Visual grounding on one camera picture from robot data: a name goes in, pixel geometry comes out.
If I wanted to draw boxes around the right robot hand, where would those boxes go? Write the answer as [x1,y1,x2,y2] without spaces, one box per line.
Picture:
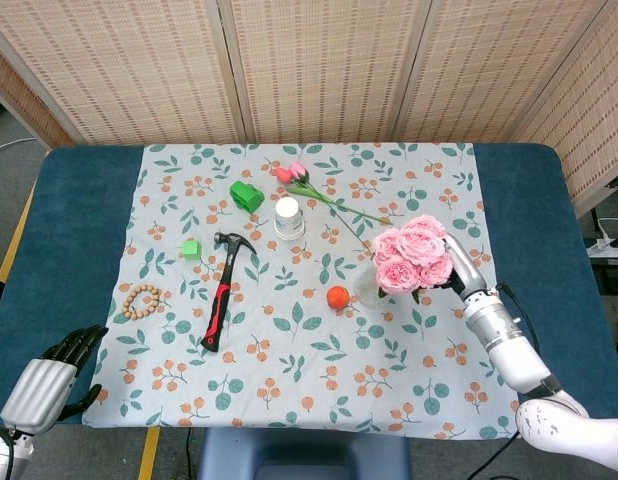
[442,232,489,302]

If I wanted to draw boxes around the wooden bead bracelet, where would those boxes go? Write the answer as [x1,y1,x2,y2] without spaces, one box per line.
[121,283,163,322]

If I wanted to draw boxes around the red black claw hammer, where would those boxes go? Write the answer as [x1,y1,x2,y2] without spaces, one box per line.
[199,230,259,353]

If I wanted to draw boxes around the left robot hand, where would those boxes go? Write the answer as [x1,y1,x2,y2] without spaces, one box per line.
[0,323,110,435]

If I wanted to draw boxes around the pink tulip stems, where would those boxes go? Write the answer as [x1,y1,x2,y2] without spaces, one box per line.
[274,160,393,251]

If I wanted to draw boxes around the clear glass vase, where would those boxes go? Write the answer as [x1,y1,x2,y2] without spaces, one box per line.
[352,259,393,309]

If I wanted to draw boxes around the white paper cup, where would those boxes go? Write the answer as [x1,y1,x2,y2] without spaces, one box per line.
[273,196,307,242]

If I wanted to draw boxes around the white power strip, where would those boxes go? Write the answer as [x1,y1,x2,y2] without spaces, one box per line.
[584,217,618,258]

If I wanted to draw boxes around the floral patterned tablecloth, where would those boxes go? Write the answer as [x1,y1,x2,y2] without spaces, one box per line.
[81,141,525,441]

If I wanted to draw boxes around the orange ball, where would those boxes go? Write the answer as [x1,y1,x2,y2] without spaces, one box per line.
[326,285,351,310]

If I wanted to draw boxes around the green toy block large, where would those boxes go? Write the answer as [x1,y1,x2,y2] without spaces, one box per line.
[228,180,266,215]

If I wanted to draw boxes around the bamboo folding screen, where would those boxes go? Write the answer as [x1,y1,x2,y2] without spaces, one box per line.
[0,0,618,219]

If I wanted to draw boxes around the pink rose bouquet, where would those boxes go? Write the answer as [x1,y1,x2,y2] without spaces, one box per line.
[371,214,455,305]

